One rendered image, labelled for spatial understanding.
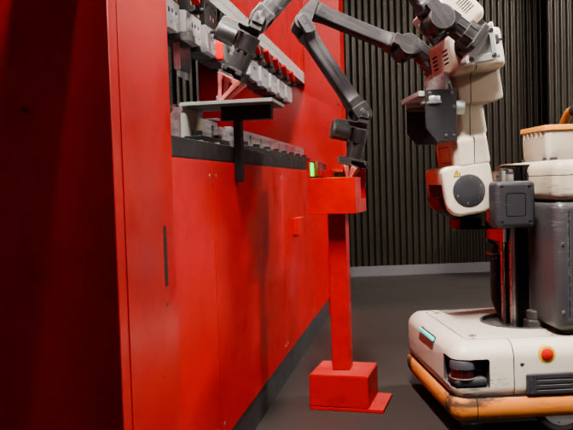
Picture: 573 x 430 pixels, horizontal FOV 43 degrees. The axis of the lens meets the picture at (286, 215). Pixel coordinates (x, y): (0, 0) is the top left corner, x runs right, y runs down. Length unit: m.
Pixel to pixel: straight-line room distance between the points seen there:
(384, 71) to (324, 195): 3.68
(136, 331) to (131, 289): 0.06
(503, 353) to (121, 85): 1.52
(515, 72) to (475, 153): 3.96
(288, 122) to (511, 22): 2.67
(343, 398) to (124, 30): 1.69
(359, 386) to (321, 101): 2.17
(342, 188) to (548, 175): 0.64
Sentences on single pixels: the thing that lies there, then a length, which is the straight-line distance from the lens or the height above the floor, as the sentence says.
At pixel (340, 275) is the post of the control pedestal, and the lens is 2.50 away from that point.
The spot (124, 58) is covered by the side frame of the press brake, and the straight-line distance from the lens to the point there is 1.10.
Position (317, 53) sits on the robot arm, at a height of 1.21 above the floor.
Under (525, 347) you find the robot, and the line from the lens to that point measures 2.29.
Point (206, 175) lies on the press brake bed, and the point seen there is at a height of 0.79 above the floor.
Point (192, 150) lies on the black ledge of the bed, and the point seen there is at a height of 0.85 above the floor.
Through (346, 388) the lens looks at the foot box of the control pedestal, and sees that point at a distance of 2.50.
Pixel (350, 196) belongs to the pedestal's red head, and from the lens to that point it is 2.40.
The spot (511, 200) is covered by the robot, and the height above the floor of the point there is 0.69.
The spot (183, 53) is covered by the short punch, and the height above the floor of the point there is 1.15.
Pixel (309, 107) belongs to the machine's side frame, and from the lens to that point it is 4.26.
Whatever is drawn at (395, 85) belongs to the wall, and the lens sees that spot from 6.03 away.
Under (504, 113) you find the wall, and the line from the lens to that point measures 6.25.
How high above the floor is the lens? 0.76
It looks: 2 degrees down
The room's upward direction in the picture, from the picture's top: 2 degrees counter-clockwise
